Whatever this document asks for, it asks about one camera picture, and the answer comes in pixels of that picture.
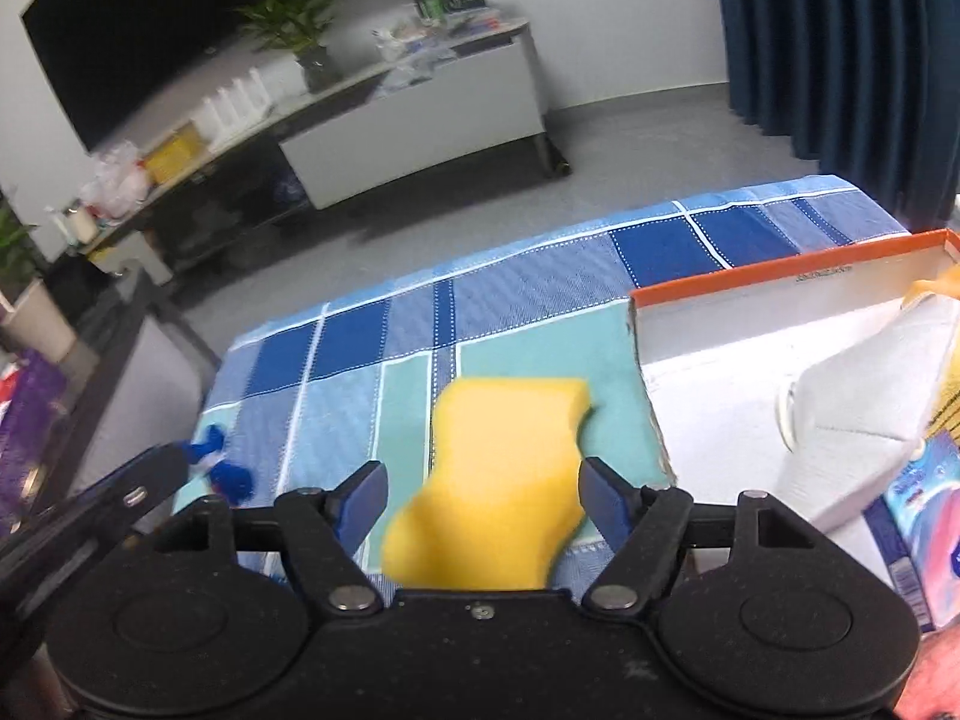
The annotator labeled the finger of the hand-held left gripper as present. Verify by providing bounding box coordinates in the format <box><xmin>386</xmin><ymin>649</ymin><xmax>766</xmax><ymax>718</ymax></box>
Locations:
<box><xmin>210</xmin><ymin>461</ymin><xmax>257</xmax><ymax>505</ymax></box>
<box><xmin>71</xmin><ymin>426</ymin><xmax>230</xmax><ymax>541</ymax></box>

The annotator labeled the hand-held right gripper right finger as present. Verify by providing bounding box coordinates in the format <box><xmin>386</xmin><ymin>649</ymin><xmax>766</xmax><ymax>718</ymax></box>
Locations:
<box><xmin>577</xmin><ymin>456</ymin><xmax>818</xmax><ymax>612</ymax></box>

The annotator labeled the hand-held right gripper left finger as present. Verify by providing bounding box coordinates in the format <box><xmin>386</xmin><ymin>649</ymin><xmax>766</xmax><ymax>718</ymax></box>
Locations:
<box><xmin>154</xmin><ymin>460</ymin><xmax>389</xmax><ymax>612</ymax></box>

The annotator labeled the white face mask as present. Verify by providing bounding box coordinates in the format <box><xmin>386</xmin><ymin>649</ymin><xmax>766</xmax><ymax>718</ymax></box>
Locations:
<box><xmin>776</xmin><ymin>292</ymin><xmax>960</xmax><ymax>537</ymax></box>

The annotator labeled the rainbow tissue pack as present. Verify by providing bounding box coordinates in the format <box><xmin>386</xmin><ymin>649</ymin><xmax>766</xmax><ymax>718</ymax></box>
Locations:
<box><xmin>862</xmin><ymin>431</ymin><xmax>960</xmax><ymax>635</ymax></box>

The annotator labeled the yellow striped washcloth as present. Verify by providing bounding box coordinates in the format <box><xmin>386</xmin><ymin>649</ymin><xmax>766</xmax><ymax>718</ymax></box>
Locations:
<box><xmin>926</xmin><ymin>262</ymin><xmax>960</xmax><ymax>440</ymax></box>

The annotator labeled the orange-yellow cloth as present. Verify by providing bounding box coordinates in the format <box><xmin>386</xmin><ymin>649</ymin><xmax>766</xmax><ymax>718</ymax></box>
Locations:
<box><xmin>900</xmin><ymin>274</ymin><xmax>938</xmax><ymax>312</ymax></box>

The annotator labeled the purple tray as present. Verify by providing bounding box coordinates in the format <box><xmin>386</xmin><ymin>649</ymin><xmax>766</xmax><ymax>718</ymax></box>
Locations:
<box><xmin>0</xmin><ymin>349</ymin><xmax>68</xmax><ymax>533</ymax></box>

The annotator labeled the beige plant pot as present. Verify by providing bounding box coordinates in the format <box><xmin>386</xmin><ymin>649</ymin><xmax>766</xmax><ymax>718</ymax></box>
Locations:
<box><xmin>0</xmin><ymin>277</ymin><xmax>80</xmax><ymax>365</ymax></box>

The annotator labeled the blue checkered tablecloth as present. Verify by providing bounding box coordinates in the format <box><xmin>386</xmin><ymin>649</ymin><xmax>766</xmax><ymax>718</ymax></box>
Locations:
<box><xmin>169</xmin><ymin>175</ymin><xmax>912</xmax><ymax>601</ymax></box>

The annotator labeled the leafy green plant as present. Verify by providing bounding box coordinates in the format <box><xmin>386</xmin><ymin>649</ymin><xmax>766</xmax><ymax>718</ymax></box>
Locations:
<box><xmin>0</xmin><ymin>191</ymin><xmax>42</xmax><ymax>316</ymax></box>

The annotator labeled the TV cabinet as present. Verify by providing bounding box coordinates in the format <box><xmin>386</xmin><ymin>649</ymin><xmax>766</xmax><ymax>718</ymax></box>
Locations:
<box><xmin>75</xmin><ymin>15</ymin><xmax>575</xmax><ymax>278</ymax></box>

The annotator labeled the white plastic bag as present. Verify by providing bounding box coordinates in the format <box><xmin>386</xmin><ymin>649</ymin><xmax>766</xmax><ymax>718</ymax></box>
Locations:
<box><xmin>79</xmin><ymin>139</ymin><xmax>151</xmax><ymax>222</ymax></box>

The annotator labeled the yellow tin box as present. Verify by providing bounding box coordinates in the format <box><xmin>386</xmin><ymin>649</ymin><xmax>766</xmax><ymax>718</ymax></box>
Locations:
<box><xmin>142</xmin><ymin>124</ymin><xmax>207</xmax><ymax>181</ymax></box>

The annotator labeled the white cabinet drawer front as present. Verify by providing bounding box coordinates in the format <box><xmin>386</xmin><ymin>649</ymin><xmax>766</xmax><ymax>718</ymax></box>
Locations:
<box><xmin>277</xmin><ymin>37</ymin><xmax>548</xmax><ymax>211</ymax></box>

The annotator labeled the potted plant dark pot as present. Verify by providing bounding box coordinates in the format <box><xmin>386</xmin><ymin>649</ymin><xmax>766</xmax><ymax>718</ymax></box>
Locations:
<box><xmin>236</xmin><ymin>0</ymin><xmax>346</xmax><ymax>91</ymax></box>

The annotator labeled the black television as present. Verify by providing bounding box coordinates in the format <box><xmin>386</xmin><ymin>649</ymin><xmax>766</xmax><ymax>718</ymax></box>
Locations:
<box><xmin>19</xmin><ymin>0</ymin><xmax>421</xmax><ymax>155</ymax></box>

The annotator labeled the pile of small packets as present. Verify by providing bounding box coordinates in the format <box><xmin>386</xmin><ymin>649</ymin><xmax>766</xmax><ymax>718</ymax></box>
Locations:
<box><xmin>371</xmin><ymin>4</ymin><xmax>526</xmax><ymax>87</ymax></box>

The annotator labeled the dark blue curtain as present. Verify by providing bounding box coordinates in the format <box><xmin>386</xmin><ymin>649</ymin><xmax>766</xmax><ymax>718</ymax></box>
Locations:
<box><xmin>709</xmin><ymin>0</ymin><xmax>960</xmax><ymax>218</ymax></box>

